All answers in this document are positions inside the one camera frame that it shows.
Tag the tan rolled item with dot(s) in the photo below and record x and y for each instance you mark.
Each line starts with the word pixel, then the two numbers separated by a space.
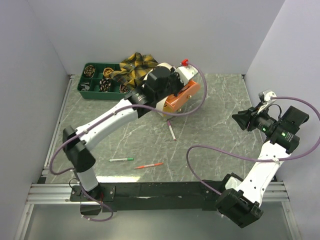
pixel 107 71

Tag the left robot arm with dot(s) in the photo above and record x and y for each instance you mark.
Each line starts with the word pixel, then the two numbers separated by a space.
pixel 80 141

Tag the yellow plaid cloth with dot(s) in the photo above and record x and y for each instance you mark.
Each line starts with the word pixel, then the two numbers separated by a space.
pixel 133 69

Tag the aluminium rail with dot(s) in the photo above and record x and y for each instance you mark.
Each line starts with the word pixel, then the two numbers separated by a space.
pixel 59 194

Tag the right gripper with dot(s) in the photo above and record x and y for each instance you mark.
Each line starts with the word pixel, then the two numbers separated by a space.
pixel 251 115

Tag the green compartment tray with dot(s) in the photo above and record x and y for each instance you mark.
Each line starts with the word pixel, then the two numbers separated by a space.
pixel 94 84

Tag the brown patterned rolled tie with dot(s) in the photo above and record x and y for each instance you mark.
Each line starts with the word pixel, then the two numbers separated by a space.
pixel 89 71

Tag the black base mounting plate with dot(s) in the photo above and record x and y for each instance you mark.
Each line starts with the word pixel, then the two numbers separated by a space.
pixel 208 195

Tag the orange pencil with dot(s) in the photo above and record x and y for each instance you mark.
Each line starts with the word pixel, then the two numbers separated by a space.
pixel 148 165

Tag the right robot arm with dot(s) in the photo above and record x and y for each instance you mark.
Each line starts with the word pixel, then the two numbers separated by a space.
pixel 281 141

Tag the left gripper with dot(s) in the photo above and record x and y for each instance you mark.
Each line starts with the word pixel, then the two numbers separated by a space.
pixel 176 75

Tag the white pen pink ends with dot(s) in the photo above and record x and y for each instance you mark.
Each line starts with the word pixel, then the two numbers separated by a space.
pixel 171 131

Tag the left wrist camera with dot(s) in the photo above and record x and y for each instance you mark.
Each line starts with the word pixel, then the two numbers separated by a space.
pixel 186 71

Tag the black floral rolled tie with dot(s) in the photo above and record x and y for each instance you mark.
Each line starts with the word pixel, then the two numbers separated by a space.
pixel 105 84

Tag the green capped white pen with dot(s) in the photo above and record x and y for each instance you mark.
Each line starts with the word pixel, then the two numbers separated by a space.
pixel 128 159

